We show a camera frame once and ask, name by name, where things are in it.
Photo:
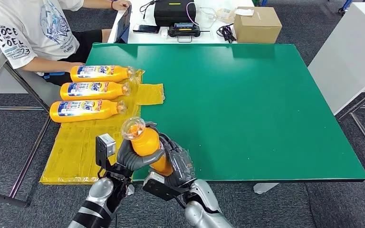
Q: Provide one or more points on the person's left forearm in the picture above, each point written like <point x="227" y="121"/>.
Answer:
<point x="97" y="3"/>

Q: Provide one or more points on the blue post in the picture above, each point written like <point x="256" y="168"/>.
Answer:
<point x="264" y="2"/>

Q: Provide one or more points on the blue wheeled frame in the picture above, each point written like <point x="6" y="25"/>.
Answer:
<point x="345" y="3"/>

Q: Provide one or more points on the person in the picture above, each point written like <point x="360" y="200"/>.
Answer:
<point x="34" y="31"/>

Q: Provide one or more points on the black carry case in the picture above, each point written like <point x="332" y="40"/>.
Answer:
<point x="173" y="14"/>

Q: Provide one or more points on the person's right forearm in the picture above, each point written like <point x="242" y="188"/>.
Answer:
<point x="44" y="66"/>

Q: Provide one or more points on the brown cardboard box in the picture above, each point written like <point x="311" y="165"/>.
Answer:
<point x="258" y="29"/>

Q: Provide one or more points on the small white adapter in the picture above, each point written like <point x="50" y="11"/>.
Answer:
<point x="164" y="32"/>

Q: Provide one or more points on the green crate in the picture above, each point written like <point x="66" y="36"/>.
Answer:
<point x="255" y="2"/>

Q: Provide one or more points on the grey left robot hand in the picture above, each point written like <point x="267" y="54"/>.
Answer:
<point x="132" y="160"/>

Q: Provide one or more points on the white table foot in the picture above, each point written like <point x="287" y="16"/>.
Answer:
<point x="130" y="189"/>
<point x="264" y="188"/>

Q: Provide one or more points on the clear plastic bag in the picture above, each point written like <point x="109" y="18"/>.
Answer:
<point x="226" y="14"/>

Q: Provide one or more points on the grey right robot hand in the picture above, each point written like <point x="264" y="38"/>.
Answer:
<point x="179" y="166"/>

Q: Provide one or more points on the black handheld controller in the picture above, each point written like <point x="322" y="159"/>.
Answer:
<point x="184" y="30"/>

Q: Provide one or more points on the person's right hand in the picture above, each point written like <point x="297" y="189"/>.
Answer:
<point x="75" y="65"/>

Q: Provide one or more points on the black smartphone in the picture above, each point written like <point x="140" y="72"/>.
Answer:
<point x="146" y="29"/>

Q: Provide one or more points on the tablet with white cover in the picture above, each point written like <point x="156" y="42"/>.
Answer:
<point x="123" y="22"/>

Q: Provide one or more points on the orange detergent bottle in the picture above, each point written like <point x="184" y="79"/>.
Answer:
<point x="144" y="143"/>
<point x="113" y="93"/>
<point x="107" y="111"/>
<point x="119" y="75"/>

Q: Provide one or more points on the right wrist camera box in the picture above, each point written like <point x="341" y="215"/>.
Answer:
<point x="157" y="187"/>

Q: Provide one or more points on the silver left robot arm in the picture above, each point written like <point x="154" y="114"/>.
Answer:
<point x="100" y="201"/>

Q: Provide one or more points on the white paper slip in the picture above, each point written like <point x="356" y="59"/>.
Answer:
<point x="244" y="12"/>

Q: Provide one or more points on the person's left hand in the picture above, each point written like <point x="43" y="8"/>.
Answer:
<point x="121" y="4"/>

